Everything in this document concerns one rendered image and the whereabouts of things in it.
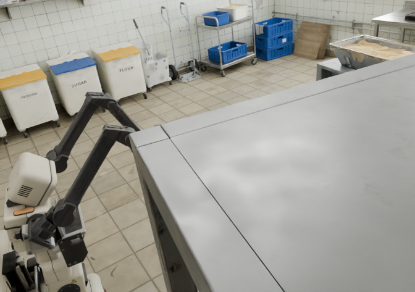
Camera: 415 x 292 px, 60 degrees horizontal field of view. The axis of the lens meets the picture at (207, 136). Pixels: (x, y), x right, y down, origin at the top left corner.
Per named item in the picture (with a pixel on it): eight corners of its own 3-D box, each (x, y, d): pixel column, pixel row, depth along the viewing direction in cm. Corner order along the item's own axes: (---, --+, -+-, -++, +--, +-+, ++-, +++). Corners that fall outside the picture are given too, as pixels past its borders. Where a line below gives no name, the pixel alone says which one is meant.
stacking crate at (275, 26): (276, 28, 666) (276, 16, 656) (293, 30, 636) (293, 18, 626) (252, 35, 638) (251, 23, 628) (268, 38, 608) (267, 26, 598)
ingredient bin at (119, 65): (116, 109, 512) (102, 57, 476) (104, 97, 562) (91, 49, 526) (150, 99, 534) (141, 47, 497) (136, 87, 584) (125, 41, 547)
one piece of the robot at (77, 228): (58, 272, 158) (42, 236, 148) (54, 234, 181) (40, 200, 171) (95, 258, 163) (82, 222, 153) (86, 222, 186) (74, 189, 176)
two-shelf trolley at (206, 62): (235, 58, 663) (230, -6, 609) (258, 63, 622) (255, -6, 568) (199, 71, 619) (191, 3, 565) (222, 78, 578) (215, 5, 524)
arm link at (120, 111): (97, 97, 176) (104, 107, 168) (106, 89, 176) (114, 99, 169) (141, 146, 207) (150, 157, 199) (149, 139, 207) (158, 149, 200)
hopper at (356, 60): (362, 55, 239) (364, 34, 232) (441, 78, 193) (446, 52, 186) (327, 65, 230) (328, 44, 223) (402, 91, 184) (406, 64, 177)
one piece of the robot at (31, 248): (27, 256, 137) (21, 233, 132) (27, 247, 141) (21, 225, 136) (55, 248, 141) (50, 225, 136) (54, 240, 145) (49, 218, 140)
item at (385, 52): (363, 47, 234) (364, 37, 231) (440, 66, 190) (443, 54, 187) (330, 55, 226) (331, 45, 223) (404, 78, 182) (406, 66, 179)
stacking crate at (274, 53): (278, 49, 684) (278, 39, 674) (293, 53, 652) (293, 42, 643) (253, 57, 659) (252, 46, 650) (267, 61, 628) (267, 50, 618)
